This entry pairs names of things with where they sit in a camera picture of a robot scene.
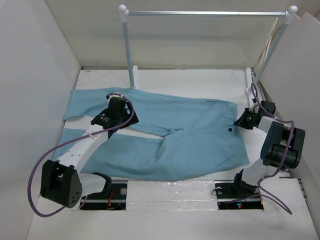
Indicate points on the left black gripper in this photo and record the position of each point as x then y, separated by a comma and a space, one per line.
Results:
129, 110

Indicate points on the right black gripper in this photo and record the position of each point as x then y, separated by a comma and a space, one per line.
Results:
241, 121

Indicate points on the light blue trousers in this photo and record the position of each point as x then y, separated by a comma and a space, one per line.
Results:
188, 137

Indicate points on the cream plastic hanger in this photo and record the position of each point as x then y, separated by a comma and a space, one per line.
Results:
270, 37

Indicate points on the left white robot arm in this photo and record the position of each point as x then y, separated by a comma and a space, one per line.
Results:
62, 180

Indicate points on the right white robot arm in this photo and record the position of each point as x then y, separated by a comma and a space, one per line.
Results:
281, 149

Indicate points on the white clothes rack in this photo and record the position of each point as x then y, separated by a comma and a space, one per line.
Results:
270, 48

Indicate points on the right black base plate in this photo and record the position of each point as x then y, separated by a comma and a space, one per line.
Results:
232, 196

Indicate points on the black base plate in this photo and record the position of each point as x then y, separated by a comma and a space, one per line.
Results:
113, 199
232, 196

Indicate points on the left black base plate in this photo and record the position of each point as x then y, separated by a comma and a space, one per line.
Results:
113, 199

